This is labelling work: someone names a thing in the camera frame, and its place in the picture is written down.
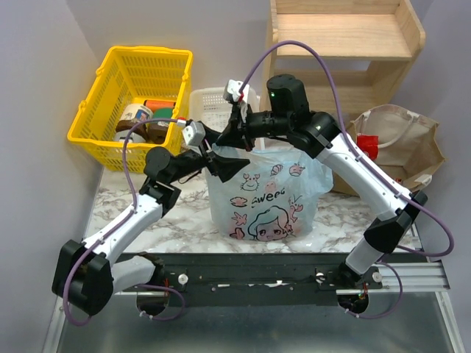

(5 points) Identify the light blue plastic bag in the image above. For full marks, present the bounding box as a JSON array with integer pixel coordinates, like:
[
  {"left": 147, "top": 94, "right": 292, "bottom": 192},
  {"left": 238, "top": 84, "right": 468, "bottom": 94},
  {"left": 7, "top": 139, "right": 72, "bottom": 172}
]
[{"left": 206, "top": 140, "right": 333, "bottom": 242}]

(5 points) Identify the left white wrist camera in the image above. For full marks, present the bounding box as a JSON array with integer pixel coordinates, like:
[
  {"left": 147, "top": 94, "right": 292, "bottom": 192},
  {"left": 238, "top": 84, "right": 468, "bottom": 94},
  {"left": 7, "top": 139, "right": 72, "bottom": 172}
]
[{"left": 182, "top": 121, "right": 205, "bottom": 147}]

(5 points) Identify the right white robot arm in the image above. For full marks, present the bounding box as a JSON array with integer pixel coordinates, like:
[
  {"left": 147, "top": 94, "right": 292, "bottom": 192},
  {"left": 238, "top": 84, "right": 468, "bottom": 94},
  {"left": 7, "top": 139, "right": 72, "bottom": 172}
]
[{"left": 216, "top": 74, "right": 428, "bottom": 285}]

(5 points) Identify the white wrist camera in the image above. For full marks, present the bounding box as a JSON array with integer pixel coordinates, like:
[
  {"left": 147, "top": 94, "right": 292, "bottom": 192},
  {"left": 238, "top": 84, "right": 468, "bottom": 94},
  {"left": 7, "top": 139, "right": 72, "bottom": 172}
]
[
  {"left": 182, "top": 121, "right": 205, "bottom": 147},
  {"left": 223, "top": 79, "right": 249, "bottom": 104}
]

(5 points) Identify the white small cup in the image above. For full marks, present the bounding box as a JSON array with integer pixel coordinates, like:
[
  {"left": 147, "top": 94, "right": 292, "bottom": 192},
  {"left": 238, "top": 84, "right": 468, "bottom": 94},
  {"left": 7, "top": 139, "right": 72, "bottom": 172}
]
[{"left": 113, "top": 130, "right": 135, "bottom": 143}]

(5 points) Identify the white plastic tray basket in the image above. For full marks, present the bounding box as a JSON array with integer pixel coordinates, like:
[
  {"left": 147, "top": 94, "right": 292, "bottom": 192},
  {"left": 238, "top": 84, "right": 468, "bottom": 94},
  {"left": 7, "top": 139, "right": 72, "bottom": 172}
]
[{"left": 188, "top": 87, "right": 263, "bottom": 135}]

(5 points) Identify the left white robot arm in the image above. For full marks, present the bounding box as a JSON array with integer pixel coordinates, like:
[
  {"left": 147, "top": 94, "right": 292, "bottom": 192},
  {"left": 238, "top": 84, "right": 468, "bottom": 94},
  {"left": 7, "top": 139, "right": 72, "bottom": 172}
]
[{"left": 52, "top": 145, "right": 249, "bottom": 325}]

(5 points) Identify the yellow plastic shopping basket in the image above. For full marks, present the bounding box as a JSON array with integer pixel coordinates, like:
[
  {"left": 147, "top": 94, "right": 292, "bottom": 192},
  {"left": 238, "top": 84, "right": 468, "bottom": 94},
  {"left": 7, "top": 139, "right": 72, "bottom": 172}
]
[{"left": 67, "top": 46, "right": 194, "bottom": 173}]

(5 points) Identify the wooden shelf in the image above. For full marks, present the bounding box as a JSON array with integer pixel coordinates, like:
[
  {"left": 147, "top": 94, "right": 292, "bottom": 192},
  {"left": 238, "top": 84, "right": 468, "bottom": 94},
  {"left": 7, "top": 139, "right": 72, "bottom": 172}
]
[{"left": 266, "top": 1, "right": 426, "bottom": 115}]

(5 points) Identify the white brown-lid jar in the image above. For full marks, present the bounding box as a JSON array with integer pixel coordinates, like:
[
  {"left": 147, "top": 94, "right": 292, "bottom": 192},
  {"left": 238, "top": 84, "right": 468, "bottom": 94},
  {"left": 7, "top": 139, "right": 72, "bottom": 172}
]
[{"left": 116, "top": 104, "right": 153, "bottom": 143}]

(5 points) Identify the green brown-lid jar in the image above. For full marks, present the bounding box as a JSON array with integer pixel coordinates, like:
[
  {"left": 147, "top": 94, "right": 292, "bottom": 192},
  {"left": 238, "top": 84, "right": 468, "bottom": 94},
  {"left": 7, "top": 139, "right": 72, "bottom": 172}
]
[{"left": 146, "top": 107, "right": 173, "bottom": 144}]

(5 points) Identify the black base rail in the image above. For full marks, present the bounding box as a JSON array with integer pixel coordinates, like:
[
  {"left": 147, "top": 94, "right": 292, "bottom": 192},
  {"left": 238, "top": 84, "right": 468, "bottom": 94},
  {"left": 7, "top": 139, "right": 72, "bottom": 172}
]
[{"left": 111, "top": 254, "right": 450, "bottom": 311}]

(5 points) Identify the brown burlap tote bag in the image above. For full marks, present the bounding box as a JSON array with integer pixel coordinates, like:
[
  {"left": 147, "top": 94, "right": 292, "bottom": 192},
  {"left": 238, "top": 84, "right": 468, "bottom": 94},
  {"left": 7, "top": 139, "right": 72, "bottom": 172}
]
[{"left": 346, "top": 104, "right": 445, "bottom": 192}]

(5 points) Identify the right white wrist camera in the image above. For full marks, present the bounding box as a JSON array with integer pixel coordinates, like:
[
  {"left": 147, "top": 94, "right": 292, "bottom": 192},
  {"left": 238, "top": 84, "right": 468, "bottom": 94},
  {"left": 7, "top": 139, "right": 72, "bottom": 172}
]
[{"left": 223, "top": 79, "right": 249, "bottom": 104}]

